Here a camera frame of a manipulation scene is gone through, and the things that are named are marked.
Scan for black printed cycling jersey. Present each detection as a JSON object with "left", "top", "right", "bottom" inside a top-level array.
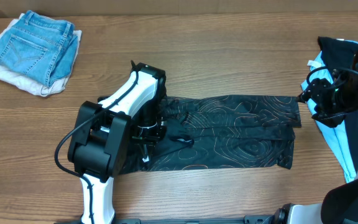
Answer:
[{"left": 121, "top": 95, "right": 301, "bottom": 174}]

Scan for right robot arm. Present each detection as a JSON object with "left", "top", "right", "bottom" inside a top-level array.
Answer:
[{"left": 254, "top": 38, "right": 358, "bottom": 223}]

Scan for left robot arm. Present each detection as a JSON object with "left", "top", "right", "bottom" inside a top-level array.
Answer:
[{"left": 66, "top": 63, "right": 166, "bottom": 223}]

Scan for light blue t-shirt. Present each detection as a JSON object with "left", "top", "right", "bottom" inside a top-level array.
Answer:
[{"left": 308, "top": 39, "right": 356, "bottom": 183}]

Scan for plain black garment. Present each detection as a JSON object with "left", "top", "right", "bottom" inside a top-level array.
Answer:
[{"left": 318, "top": 37, "right": 358, "bottom": 175}]

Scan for folded white cloth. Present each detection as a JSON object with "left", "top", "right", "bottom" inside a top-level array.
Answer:
[{"left": 0, "top": 13, "right": 71, "bottom": 97}]

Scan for folded blue denim jeans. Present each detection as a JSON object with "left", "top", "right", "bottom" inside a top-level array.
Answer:
[{"left": 0, "top": 10, "right": 78, "bottom": 87}]

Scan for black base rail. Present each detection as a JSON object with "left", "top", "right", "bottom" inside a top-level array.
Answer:
[{"left": 54, "top": 213, "right": 331, "bottom": 224}]

